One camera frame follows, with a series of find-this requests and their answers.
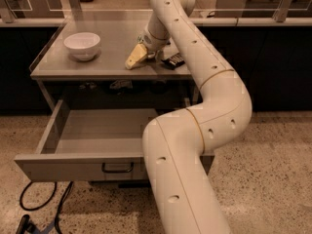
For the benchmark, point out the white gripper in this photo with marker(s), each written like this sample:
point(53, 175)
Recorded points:
point(150, 42)

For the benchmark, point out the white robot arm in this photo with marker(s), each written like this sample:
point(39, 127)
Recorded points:
point(173, 143)

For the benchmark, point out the grey open top drawer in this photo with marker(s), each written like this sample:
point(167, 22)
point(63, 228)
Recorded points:
point(81, 136)

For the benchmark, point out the dark snack bar front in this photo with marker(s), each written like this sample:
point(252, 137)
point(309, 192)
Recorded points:
point(174, 61)

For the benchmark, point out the grey metal cabinet counter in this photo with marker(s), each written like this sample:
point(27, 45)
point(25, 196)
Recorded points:
point(118, 32)

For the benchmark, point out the white ceramic bowl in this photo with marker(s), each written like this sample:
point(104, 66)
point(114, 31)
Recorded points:
point(83, 45)

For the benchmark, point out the glass barrier panel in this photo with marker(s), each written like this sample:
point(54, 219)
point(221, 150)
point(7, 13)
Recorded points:
point(253, 10)

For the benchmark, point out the black plug on floor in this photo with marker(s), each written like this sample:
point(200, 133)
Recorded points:
point(25, 225)

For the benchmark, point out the black drawer handle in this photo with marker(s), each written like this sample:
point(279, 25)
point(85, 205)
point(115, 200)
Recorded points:
point(117, 168)

